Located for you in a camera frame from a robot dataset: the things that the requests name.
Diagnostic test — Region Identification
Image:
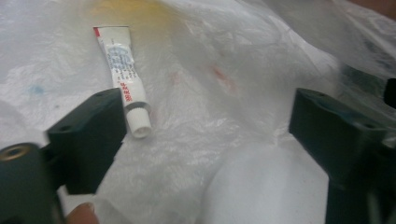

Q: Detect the clear smiley plastic bag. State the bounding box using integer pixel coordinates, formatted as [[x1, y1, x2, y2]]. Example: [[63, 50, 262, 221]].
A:
[[0, 0, 396, 224]]

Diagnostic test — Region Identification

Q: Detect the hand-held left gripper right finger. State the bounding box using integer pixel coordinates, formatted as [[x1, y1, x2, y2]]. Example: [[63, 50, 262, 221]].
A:
[[288, 87, 396, 189]]

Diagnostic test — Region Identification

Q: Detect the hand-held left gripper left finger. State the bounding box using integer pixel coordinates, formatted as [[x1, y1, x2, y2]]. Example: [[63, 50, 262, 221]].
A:
[[46, 87, 128, 196]]

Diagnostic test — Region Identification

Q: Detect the white ointment tube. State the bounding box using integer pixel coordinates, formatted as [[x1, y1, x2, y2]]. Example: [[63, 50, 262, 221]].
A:
[[92, 25, 153, 140]]

